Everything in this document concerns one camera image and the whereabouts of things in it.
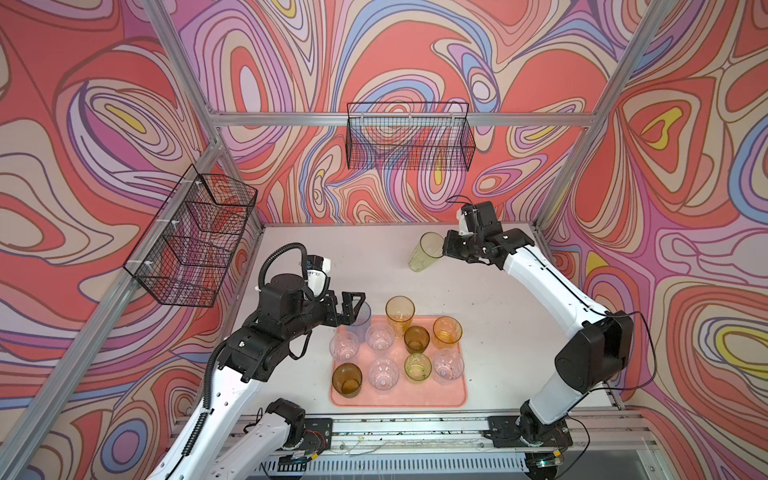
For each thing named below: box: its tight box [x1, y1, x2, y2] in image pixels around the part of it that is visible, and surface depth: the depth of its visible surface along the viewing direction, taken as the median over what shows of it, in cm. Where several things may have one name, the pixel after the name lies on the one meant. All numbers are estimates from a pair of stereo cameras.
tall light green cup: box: [408, 231, 445, 273], surface depth 83 cm
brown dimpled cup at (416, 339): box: [404, 325, 431, 354], surface depth 85 cm
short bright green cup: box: [404, 353, 433, 384], surface depth 84 cm
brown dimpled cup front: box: [332, 362, 363, 399], surface depth 78 cm
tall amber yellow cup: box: [385, 295, 416, 339], surface depth 84 cm
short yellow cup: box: [432, 316, 463, 350], surface depth 86 cm
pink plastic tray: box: [331, 315, 466, 407], surface depth 82 cm
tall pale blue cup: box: [346, 300, 372, 343], surface depth 82 cm
